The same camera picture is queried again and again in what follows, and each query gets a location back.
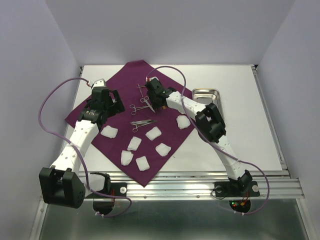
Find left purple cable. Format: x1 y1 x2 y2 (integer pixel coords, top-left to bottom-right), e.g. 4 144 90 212
39 77 133 218

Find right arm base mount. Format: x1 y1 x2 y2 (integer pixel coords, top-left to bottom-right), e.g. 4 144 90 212
211 181 260 214

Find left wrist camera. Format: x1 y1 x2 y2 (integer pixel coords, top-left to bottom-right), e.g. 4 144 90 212
91 78 107 88

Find steel surgical scissors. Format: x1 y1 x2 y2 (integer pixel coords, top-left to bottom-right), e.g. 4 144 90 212
140 96 155 113

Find long thin steel tweezers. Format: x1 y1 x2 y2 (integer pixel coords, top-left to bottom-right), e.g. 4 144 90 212
137 84 149 100

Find white gauze pad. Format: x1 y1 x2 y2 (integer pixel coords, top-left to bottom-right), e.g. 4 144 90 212
127 136 142 151
135 156 150 172
145 126 162 141
120 150 134 166
100 125 118 139
176 115 191 130
155 143 172 157

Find purple cloth drape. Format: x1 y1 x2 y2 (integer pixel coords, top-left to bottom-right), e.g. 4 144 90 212
64 59 197 188

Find white gauze pad bottom left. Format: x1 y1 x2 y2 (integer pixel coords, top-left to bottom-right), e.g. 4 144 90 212
120 150 134 166

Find white gauze pad lower right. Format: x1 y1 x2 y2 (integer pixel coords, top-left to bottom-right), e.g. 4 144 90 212
155 143 172 157

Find white gauze pad lower centre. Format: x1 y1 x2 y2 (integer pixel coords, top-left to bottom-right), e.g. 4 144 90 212
127 136 142 151

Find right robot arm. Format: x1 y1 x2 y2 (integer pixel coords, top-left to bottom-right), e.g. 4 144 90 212
145 77 252 195

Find aluminium rail frame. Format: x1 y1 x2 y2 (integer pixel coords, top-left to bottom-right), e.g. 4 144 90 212
35 64 317 240

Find small steel hemostat under tweezers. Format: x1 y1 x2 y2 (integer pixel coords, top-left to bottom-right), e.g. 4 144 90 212
132 123 147 133

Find steel tweezers branded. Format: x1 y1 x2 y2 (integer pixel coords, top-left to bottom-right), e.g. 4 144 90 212
129 119 153 125

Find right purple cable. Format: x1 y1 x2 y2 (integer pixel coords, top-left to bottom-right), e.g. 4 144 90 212
146 65 271 216

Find purple cable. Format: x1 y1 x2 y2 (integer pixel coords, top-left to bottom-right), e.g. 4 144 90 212
146 65 271 216
39 77 133 218

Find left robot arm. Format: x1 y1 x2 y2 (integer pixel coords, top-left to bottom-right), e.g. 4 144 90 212
39 79 125 209

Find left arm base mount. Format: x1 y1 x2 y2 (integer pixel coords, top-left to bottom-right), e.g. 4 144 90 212
84 182 131 217

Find stainless steel tray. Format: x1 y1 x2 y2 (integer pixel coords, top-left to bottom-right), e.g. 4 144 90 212
192 88 225 119

